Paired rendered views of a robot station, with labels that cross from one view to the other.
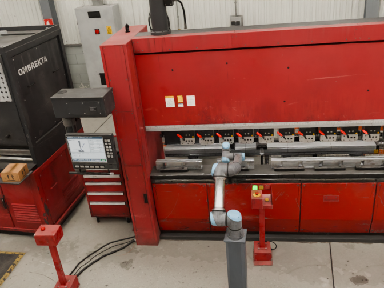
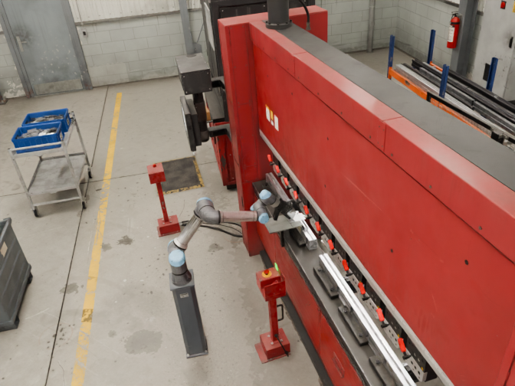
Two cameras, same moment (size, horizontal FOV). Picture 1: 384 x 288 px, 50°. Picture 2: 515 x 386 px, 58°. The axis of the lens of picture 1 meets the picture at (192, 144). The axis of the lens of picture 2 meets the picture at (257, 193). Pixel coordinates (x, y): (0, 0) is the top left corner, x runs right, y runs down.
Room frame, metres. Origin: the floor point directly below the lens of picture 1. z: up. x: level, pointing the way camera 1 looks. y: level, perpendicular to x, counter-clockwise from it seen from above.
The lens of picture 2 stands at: (2.35, -2.91, 3.14)
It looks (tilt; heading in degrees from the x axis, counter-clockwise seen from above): 33 degrees down; 66
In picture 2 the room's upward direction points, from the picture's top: 5 degrees counter-clockwise
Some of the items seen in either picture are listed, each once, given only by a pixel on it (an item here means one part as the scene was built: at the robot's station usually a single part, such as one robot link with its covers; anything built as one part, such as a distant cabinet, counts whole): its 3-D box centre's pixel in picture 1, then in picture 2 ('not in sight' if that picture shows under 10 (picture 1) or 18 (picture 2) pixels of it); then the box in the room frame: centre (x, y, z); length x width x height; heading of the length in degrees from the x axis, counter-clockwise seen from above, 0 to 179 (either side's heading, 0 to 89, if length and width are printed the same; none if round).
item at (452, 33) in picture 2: not in sight; (453, 29); (8.51, 2.64, 1.04); 0.18 x 0.17 x 0.56; 75
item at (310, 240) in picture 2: (235, 163); (303, 230); (3.81, -0.44, 0.92); 0.39 x 0.06 x 0.10; 80
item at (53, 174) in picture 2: not in sight; (54, 163); (2.20, 2.86, 0.47); 0.90 x 0.66 x 0.95; 75
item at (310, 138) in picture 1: (307, 133); (346, 253); (3.68, -1.15, 1.26); 0.15 x 0.09 x 0.17; 80
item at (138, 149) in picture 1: (141, 139); (279, 143); (4.15, 0.55, 1.15); 0.85 x 0.25 x 2.30; 170
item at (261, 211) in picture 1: (262, 226); (273, 315); (3.40, -0.63, 0.39); 0.05 x 0.05 x 0.54; 82
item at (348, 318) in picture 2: (329, 167); (352, 325); (3.59, -1.36, 0.89); 0.30 x 0.05 x 0.03; 80
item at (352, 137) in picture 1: (348, 132); (378, 298); (3.62, -1.54, 1.26); 0.15 x 0.09 x 0.17; 80
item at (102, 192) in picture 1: (111, 180); not in sight; (4.42, 1.04, 0.50); 0.50 x 0.50 x 1.00; 80
